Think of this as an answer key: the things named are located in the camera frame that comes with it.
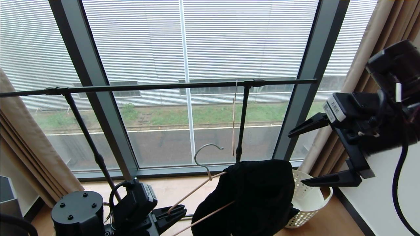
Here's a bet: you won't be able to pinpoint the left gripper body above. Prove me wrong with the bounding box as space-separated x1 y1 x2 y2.
110 209 164 236

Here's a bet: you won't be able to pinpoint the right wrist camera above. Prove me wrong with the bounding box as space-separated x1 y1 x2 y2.
323 92 395 131

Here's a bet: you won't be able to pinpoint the black clothes rack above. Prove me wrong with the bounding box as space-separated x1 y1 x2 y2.
0 78 318 221

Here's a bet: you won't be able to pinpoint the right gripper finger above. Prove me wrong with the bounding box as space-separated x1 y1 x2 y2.
300 170 362 187
287 112 330 138

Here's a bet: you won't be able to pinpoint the black shorts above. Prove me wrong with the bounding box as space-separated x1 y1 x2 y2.
191 159 301 236

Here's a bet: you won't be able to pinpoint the pink clothes hanger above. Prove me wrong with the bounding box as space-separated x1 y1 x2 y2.
231 80 238 156
167 143 237 236

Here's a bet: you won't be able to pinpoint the window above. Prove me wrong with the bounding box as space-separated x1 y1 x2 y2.
0 0 378 180

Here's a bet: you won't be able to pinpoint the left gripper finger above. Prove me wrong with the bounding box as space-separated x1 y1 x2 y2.
154 204 188 217
157 211 186 232

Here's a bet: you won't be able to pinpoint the beige curtain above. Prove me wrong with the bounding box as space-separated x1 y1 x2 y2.
0 67 85 209
297 0 420 178

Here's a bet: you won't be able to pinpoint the white laundry basket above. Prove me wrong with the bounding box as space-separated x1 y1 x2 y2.
285 169 334 229

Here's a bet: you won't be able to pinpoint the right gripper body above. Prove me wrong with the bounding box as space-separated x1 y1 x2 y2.
330 123 420 180

